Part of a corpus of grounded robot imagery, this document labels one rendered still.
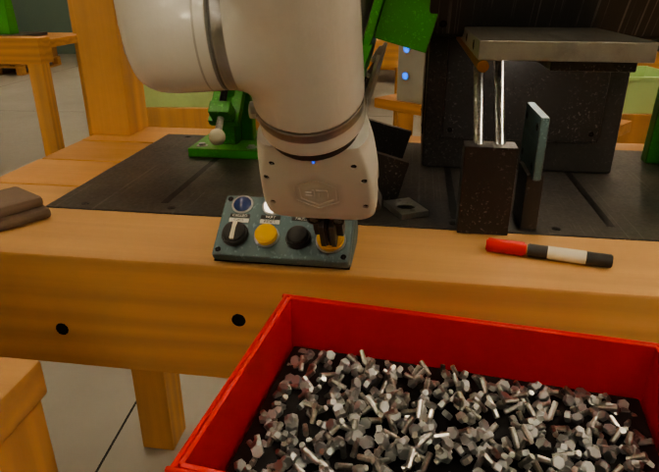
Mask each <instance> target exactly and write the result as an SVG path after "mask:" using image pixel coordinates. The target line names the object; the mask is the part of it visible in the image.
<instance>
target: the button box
mask: <svg viewBox="0 0 659 472"><path fill-rule="evenodd" d="M242 196H245V197H248V198H249V199H250V200H251V206H250V207H249V208H248V209H247V210H245V211H237V210H235V209H234V207H233V203H234V201H235V200H236V199H237V198H239V197H242ZM265 202H266V200H265V197H259V196H247V195H228V196H227V199H226V203H225V207H224V210H223V214H222V218H221V221H220V225H219V228H218V232H217V236H216V240H215V244H214V248H213V251H212V255H213V257H214V258H215V259H214V261H226V262H240V263H255V264H270V265H284V266H299V267H314V268H329V269H343V270H350V267H351V264H352V260H353V256H354V252H355V248H356V244H357V237H358V220H345V232H344V243H343V245H342V246H341V247H340V248H339V249H337V250H334V251H325V250H323V249H321V248H320V247H319V246H318V243H317V235H315V232H314V227H313V225H312V224H309V223H308V221H307V219H306V218H302V217H288V216H282V215H279V214H276V213H269V212H267V211H266V210H265V208H264V204H265ZM232 221H237V222H240V223H242V224H243V225H244V226H245V228H246V231H247V234H246V237H245V239H244V240H243V241H241V242H239V243H236V244H231V243H228V242H226V241H225V240H224V238H223V235H222V231H223V228H224V226H225V225H226V224H227V223H229V222H232ZM262 224H271V225H273V226H274V227H275V228H276V230H277V233H278V236H277V239H276V240H275V241H274V242H273V243H271V244H268V245H263V244H260V243H258V242H257V240H256V238H255V236H254V234H255V231H256V229H257V228H258V227H259V226H260V225H262ZM294 226H303V227H305V228H306V229H307V230H308V232H309V240H308V242H307V243H306V244H305V245H303V246H300V247H294V246H292V245H290V244H289V243H288V241H287V238H286V234H287V232H288V230H289V229H290V228H292V227H294Z"/></svg>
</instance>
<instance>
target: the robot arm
mask: <svg viewBox="0 0 659 472"><path fill-rule="evenodd" d="M114 5H115V10H116V15H117V20H118V26H119V30H120V34H121V38H122V42H123V46H124V51H125V54H126V55H127V59H128V61H129V63H130V66H131V68H132V70H133V72H134V73H135V75H136V76H137V78H138V79H139V80H140V81H141V82H142V83H143V84H145V85H146V86H148V87H150V88H152V89H154V90H157V91H161V92H167V93H191V92H208V91H222V90H239V91H243V92H246V93H248V94H249V95H251V97H252V101H250V102H249V106H248V114H249V118H250V119H257V121H258V122H259V124H260V126H259V128H258V133H257V149H258V161H259V169H260V176H261V183H262V188H263V193H264V197H265V200H266V203H267V206H268V207H269V209H270V210H271V211H272V212H274V213H276V214H279V215H282V216H288V217H302V218H306V219H307V221H308V223H309V224H312V225H313V227H314V232H315V235H320V240H321V245H322V246H327V245H331V247H337V241H338V236H344V232H345V220H363V219H367V218H370V217H372V216H373V215H374V214H375V212H376V210H379V209H381V200H382V196H381V193H380V190H379V188H378V178H379V162H378V154H377V149H376V143H375V138H374V134H373V130H372V127H371V124H370V121H369V119H368V116H367V114H366V101H365V78H364V55H363V32H362V11H361V0H114Z"/></svg>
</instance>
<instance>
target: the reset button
mask: <svg viewBox="0 0 659 472"><path fill-rule="evenodd" d="M254 236H255V238H256V240H257V242H258V243H260V244H263V245H268V244H271V243H273V242H274V241H275V240H276V239H277V236H278V233H277V230H276V228H275V227H274V226H273V225H271V224H262V225H260V226H259V227H258V228H257V229H256V231H255V234H254Z"/></svg>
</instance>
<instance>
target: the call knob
mask: <svg viewBox="0 0 659 472"><path fill-rule="evenodd" d="M246 234H247V231H246V228H245V226H244V225H243V224H242V223H240V222H237V221H232V222H229V223H227V224H226V225H225V226H224V228H223V231H222V235H223V238H224V240H225V241H226V242H228V243H231V244H236V243H239V242H241V241H243V240H244V239H245V237H246Z"/></svg>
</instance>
